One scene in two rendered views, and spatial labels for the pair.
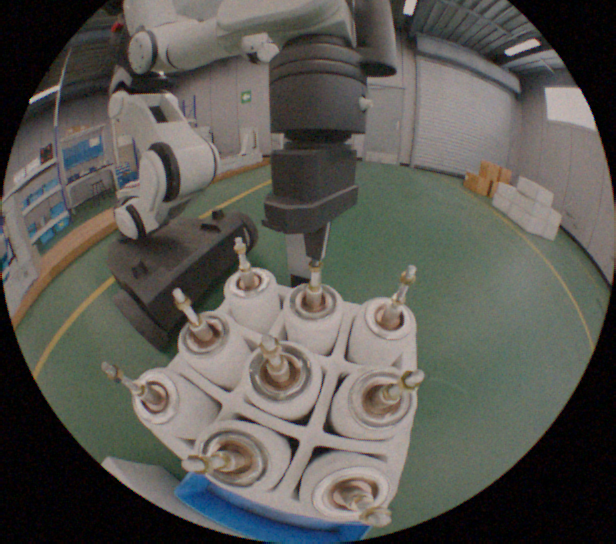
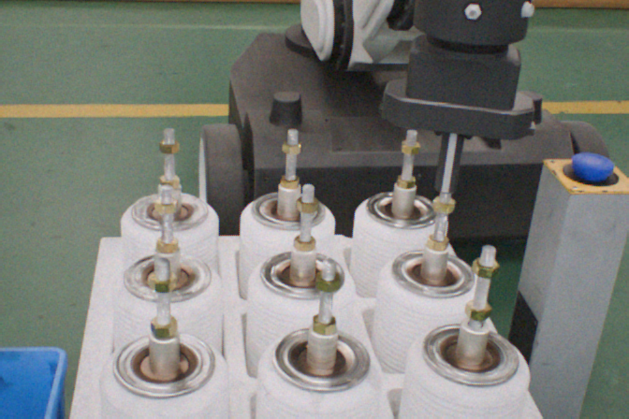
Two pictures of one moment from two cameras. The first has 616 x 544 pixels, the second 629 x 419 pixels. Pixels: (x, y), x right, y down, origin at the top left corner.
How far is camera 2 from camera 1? 0.61 m
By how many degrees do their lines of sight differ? 54
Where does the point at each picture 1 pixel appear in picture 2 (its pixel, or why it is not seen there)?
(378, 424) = (282, 360)
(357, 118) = (457, 28)
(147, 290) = (275, 151)
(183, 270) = (361, 166)
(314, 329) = (388, 291)
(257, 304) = (378, 236)
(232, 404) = (227, 306)
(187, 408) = (190, 238)
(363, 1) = not seen: outside the picture
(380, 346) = (410, 357)
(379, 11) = not seen: outside the picture
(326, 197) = (429, 101)
